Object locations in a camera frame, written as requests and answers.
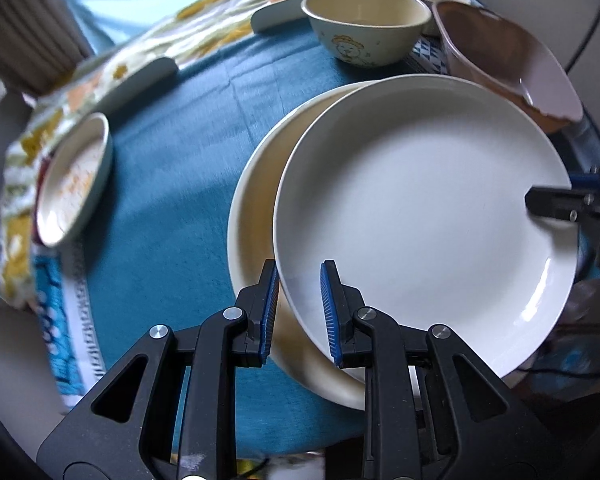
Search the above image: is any pink bowl with handle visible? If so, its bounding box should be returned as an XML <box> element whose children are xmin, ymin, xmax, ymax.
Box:
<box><xmin>431</xmin><ymin>0</ymin><xmax>585</xmax><ymax>135</ymax></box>

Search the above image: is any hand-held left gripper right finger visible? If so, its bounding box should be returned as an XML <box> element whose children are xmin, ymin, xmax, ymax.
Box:
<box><xmin>320</xmin><ymin>260</ymin><xmax>563</xmax><ymax>480</ymax></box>

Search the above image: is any cream plate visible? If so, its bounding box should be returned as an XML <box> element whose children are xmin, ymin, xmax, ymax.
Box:
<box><xmin>227</xmin><ymin>80</ymin><xmax>381</xmax><ymax>410</ymax></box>

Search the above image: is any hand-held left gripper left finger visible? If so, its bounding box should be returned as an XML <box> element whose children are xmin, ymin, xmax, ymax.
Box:
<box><xmin>37</xmin><ymin>259</ymin><xmax>281</xmax><ymax>480</ymax></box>

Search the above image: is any beige curtain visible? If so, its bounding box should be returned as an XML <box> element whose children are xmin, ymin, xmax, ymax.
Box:
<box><xmin>0</xmin><ymin>0</ymin><xmax>93</xmax><ymax>96</ymax></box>

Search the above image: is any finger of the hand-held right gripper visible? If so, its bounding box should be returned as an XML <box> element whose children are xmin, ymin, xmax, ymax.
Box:
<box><xmin>524</xmin><ymin>186</ymin><xmax>593</xmax><ymax>224</ymax></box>
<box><xmin>574</xmin><ymin>165</ymin><xmax>600</xmax><ymax>195</ymax></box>

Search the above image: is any cream bowl with cartoon print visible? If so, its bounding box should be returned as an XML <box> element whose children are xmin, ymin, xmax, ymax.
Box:
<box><xmin>300</xmin><ymin>0</ymin><xmax>432</xmax><ymax>67</ymax></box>

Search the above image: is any floral blanket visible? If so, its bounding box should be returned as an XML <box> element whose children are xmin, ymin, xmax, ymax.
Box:
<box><xmin>0</xmin><ymin>0</ymin><xmax>451</xmax><ymax>311</ymax></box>

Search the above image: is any black cable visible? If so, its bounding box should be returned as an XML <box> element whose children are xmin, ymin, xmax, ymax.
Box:
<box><xmin>562</xmin><ymin>0</ymin><xmax>600</xmax><ymax>73</ymax></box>

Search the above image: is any duck print plate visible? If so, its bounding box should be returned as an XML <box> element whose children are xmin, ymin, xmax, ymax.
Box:
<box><xmin>34</xmin><ymin>112</ymin><xmax>114</xmax><ymax>247</ymax></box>

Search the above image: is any teal tablecloth with patterned border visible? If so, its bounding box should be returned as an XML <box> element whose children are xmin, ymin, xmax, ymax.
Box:
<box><xmin>30</xmin><ymin>20</ymin><xmax>600</xmax><ymax>461</ymax></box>

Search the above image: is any plain white plate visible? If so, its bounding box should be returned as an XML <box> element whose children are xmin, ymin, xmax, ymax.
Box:
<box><xmin>272</xmin><ymin>74</ymin><xmax>579</xmax><ymax>380</ymax></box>

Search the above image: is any grey curved table edge guard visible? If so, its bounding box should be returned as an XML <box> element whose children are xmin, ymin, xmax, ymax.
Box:
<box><xmin>87</xmin><ymin>56</ymin><xmax>179</xmax><ymax>117</ymax></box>
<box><xmin>250</xmin><ymin>0</ymin><xmax>313</xmax><ymax>33</ymax></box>

